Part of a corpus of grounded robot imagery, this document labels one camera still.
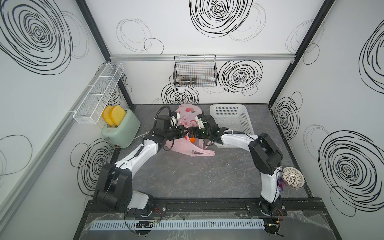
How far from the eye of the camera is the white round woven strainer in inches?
32.2

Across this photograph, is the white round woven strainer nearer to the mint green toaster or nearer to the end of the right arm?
the end of the right arm

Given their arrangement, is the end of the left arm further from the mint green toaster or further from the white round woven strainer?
the white round woven strainer
